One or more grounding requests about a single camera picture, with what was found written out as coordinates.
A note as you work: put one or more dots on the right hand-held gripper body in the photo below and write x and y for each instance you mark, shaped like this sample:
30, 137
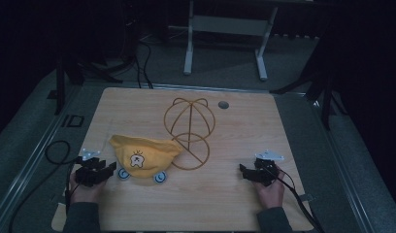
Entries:
265, 170

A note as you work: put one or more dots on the person's right hand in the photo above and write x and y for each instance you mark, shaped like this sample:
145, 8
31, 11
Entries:
271, 194

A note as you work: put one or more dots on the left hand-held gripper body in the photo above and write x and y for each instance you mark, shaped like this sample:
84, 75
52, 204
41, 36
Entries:
89, 173

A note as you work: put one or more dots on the black stand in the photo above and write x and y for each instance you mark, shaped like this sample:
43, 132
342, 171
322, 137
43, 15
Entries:
319, 87
70, 71

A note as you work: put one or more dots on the yellow hat with bear print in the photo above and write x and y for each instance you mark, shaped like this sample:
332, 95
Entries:
147, 152

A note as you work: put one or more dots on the person's left hand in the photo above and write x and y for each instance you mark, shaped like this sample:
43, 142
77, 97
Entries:
86, 194

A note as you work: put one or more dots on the white metal desk frame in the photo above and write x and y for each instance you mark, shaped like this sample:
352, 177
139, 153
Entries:
225, 29

